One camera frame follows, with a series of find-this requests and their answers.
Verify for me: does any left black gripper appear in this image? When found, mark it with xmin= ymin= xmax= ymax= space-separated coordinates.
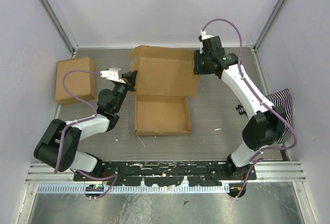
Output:
xmin=113 ymin=70 xmax=137 ymax=113

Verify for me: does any brown cardboard box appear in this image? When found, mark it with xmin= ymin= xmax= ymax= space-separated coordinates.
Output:
xmin=55 ymin=57 xmax=96 ymax=106
xmin=129 ymin=45 xmax=200 ymax=136

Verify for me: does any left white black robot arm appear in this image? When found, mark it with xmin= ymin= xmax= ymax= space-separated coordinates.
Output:
xmin=34 ymin=67 xmax=138 ymax=181

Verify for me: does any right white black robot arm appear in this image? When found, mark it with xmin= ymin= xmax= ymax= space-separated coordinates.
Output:
xmin=194 ymin=34 xmax=286 ymax=180

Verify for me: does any folded brown cardboard box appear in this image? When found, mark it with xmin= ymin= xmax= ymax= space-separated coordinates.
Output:
xmin=55 ymin=57 xmax=96 ymax=106

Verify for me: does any purple striped cloth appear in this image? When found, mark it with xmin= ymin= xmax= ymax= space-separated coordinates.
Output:
xmin=236 ymin=88 xmax=293 ymax=151

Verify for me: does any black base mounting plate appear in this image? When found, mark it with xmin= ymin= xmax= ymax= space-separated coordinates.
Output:
xmin=73 ymin=161 xmax=258 ymax=187

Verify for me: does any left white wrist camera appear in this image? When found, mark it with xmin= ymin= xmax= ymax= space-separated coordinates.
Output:
xmin=100 ymin=67 xmax=125 ymax=84

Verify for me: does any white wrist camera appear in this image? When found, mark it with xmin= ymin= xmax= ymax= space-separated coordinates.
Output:
xmin=199 ymin=30 xmax=213 ymax=54
xmin=100 ymin=67 xmax=125 ymax=84

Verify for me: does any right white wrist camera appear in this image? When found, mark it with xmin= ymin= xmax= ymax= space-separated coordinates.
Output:
xmin=199 ymin=30 xmax=213 ymax=54

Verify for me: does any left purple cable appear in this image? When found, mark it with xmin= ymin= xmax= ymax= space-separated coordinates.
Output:
xmin=53 ymin=70 xmax=119 ymax=200

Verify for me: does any purple cable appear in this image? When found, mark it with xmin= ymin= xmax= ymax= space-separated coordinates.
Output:
xmin=201 ymin=19 xmax=299 ymax=199
xmin=53 ymin=70 xmax=119 ymax=200

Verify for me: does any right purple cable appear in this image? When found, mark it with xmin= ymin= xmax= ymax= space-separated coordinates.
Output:
xmin=201 ymin=19 xmax=299 ymax=199

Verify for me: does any slotted grey cable duct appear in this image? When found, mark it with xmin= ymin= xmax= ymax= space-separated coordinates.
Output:
xmin=37 ymin=183 xmax=229 ymax=194

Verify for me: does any aluminium front rail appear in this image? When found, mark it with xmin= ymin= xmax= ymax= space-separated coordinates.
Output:
xmin=25 ymin=161 xmax=306 ymax=184

